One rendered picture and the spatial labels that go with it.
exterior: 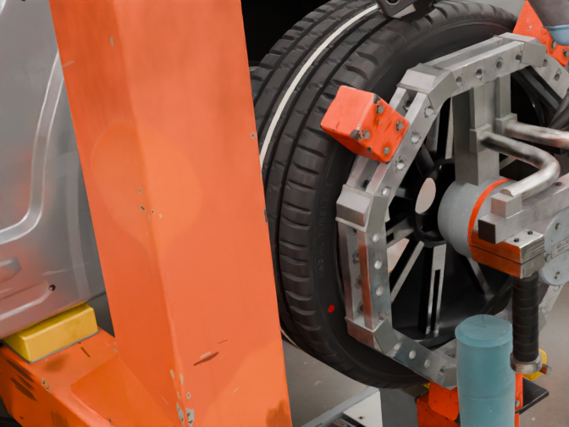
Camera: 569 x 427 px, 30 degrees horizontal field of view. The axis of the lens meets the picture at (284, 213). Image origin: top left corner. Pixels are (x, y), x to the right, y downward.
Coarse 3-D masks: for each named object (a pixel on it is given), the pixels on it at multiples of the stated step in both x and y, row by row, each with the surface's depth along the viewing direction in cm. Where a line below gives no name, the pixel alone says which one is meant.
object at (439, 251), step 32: (512, 96) 184; (448, 128) 173; (416, 160) 170; (448, 160) 175; (512, 160) 186; (416, 192) 172; (416, 224) 174; (416, 256) 176; (448, 256) 201; (416, 288) 199; (448, 288) 196; (480, 288) 190; (416, 320) 189; (448, 320) 188
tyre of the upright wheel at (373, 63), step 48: (336, 0) 175; (288, 48) 168; (336, 48) 161; (384, 48) 157; (432, 48) 162; (384, 96) 158; (288, 144) 158; (336, 144) 155; (288, 192) 157; (336, 192) 157; (288, 240) 158; (336, 240) 160; (288, 288) 162; (336, 288) 163; (288, 336) 175; (336, 336) 166; (384, 384) 177
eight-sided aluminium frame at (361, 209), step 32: (448, 64) 159; (480, 64) 157; (512, 64) 162; (544, 64) 168; (416, 96) 153; (448, 96) 154; (544, 96) 176; (416, 128) 152; (352, 192) 153; (384, 192) 153; (352, 224) 153; (384, 224) 154; (352, 256) 157; (384, 256) 155; (352, 288) 159; (384, 288) 157; (544, 288) 185; (352, 320) 161; (384, 320) 159; (544, 320) 186; (384, 352) 161; (416, 352) 166; (448, 352) 178; (448, 384) 173
